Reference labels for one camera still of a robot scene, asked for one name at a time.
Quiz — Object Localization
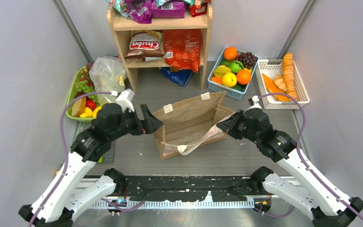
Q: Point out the red snack bag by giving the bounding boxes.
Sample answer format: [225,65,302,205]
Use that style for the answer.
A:
[188,0,211,17]

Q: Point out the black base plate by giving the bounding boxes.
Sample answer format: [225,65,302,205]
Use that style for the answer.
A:
[112,175,266,202]

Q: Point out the orange fruit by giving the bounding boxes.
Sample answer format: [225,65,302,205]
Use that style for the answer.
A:
[236,70,251,85]
[223,46,238,61]

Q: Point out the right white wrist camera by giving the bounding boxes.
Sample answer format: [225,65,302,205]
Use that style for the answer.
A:
[247,96,262,110]

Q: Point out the blue snack bag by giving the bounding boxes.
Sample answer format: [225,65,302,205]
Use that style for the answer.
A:
[160,67,194,87]

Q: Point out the yellow mango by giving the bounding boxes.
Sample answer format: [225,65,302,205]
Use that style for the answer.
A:
[92,106,102,118]

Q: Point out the white bread basket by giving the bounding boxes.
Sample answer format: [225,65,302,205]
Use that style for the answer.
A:
[255,59,310,109]

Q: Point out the green grape bunch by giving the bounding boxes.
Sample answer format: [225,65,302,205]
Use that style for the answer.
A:
[75,80,99,104]

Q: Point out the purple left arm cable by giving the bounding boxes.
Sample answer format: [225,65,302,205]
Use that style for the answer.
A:
[27,91,120,227]

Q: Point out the Chuba chips bag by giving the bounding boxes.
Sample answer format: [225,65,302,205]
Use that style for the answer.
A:
[124,30,165,61]

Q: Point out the stacked round crackers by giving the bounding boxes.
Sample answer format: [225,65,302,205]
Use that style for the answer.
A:
[282,52,299,101]

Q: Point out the clear plastic bag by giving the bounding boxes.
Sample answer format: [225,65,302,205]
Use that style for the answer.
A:
[89,56,127,93]

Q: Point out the orange fruit lower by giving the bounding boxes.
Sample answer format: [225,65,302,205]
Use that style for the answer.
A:
[236,70,251,85]

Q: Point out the wooden shelf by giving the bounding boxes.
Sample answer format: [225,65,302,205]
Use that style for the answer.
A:
[107,1,214,92]

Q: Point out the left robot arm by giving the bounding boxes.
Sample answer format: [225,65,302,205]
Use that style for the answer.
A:
[18,103,163,227]

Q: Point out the magenta snack bag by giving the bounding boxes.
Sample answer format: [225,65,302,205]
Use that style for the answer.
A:
[151,0,186,19]

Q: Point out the brown burlap grocery bag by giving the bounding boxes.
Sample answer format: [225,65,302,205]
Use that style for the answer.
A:
[153,92,233,160]

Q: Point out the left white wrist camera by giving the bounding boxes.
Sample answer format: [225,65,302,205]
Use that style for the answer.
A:
[111,89,135,112]

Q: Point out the green fruit tray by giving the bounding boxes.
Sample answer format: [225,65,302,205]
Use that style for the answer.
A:
[66,63,116,122]

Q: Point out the dark grape bunch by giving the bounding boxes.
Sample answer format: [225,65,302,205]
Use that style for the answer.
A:
[237,52,258,69]

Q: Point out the orange bread loaf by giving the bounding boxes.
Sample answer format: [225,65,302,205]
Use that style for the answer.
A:
[262,73,291,102]

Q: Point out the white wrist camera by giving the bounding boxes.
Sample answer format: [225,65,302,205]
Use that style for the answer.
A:
[111,89,135,112]
[247,96,262,110]

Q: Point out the purple snack bag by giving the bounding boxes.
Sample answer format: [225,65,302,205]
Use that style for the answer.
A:
[107,0,153,24]

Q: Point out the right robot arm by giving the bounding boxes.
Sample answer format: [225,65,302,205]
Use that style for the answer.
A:
[217,107,363,227]

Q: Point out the small croissant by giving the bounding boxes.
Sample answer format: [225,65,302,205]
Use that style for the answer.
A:
[273,75,288,92]

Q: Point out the orange snack bag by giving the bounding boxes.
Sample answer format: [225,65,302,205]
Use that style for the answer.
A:
[163,29,201,72]

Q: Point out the orange fruit top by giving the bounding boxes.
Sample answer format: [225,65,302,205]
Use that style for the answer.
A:
[223,46,238,61]

